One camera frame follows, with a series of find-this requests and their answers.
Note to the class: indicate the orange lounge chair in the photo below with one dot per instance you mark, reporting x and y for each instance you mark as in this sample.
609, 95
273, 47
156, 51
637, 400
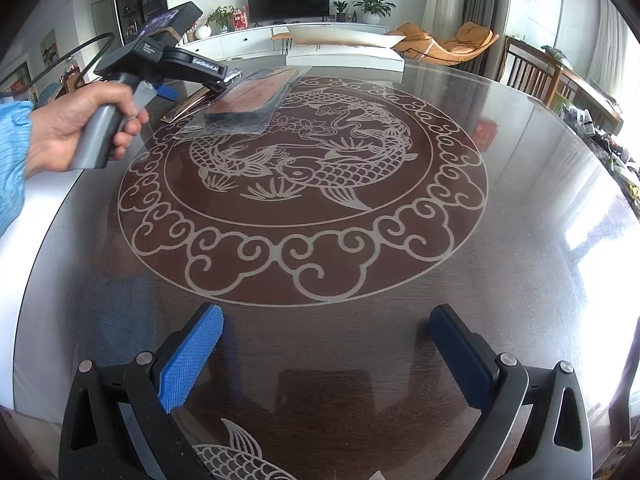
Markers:
450, 45

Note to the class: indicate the pile of assorted small items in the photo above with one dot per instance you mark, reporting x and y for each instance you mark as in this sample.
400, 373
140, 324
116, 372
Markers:
605, 150

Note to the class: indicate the bushy green potted plant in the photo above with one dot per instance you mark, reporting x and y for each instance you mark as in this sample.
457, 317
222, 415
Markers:
220, 20

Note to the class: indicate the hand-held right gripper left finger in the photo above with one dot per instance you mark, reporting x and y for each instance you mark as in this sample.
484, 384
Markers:
192, 355

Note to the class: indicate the clear bag with brown item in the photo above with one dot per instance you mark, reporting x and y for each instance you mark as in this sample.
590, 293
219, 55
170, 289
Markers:
250, 95

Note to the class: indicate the black television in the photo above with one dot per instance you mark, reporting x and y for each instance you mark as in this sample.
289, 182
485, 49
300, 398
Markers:
288, 1

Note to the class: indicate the glass jar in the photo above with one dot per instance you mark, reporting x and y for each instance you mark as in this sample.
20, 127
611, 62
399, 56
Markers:
71, 69

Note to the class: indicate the dark wooden chair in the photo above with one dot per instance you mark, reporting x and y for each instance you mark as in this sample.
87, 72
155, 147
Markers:
530, 70

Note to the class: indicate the gold flat strip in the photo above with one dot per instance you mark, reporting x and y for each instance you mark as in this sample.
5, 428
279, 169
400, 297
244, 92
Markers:
182, 108

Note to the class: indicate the white television cabinet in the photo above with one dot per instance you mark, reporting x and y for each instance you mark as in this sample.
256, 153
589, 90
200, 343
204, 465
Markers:
250, 37

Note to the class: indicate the wooden stool with black legs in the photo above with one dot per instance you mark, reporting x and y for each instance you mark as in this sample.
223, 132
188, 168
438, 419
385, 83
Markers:
281, 37

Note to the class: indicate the white round vase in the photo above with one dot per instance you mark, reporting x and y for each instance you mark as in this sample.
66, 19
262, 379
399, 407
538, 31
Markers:
201, 32

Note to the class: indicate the person's left hand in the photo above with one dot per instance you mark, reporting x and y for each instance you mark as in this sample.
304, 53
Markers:
55, 132

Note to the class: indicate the white door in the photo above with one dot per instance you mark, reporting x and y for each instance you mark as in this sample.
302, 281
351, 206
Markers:
105, 30

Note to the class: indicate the red gift bag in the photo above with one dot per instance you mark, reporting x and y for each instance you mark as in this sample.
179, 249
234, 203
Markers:
240, 19

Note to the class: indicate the framed wall picture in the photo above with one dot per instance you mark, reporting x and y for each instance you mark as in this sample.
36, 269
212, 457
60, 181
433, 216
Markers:
48, 47

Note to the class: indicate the person's left forearm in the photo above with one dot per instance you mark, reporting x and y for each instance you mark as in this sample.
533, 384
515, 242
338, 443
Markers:
12, 160

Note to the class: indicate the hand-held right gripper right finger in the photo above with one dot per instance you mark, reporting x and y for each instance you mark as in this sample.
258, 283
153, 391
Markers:
460, 355

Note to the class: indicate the small potted plant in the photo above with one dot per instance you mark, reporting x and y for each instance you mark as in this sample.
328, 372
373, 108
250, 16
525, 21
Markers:
340, 11

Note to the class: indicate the blue patterned chair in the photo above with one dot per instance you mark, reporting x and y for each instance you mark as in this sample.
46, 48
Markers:
46, 95

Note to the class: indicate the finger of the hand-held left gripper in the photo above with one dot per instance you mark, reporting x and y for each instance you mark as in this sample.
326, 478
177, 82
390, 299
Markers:
226, 84
166, 94

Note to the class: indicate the large potted plant white pot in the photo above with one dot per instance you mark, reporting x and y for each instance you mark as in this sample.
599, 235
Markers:
375, 10

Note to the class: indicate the bright window curtain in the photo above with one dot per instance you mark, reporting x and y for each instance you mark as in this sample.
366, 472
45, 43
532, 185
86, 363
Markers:
612, 45

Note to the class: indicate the wooden side table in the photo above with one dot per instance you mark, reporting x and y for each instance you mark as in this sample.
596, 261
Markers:
590, 95

